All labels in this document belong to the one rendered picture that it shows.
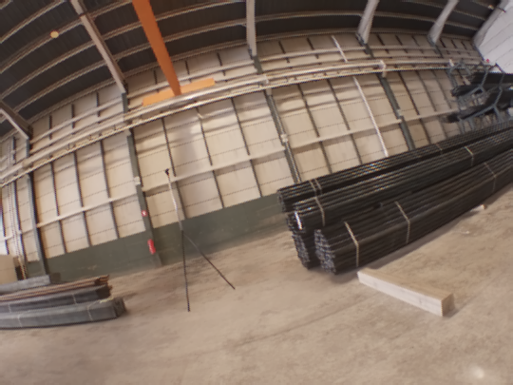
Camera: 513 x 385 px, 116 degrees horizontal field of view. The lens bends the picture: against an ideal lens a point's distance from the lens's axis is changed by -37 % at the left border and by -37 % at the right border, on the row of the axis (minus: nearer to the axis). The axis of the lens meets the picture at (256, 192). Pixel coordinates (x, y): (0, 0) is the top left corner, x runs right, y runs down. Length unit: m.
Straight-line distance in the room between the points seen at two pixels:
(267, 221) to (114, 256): 6.30
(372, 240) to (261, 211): 7.33
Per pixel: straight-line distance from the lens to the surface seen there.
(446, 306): 1.47
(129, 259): 10.49
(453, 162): 3.62
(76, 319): 3.99
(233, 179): 9.74
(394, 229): 2.63
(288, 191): 2.89
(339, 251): 2.34
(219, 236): 9.47
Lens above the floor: 0.78
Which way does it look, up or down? 6 degrees up
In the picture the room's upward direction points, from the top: 17 degrees counter-clockwise
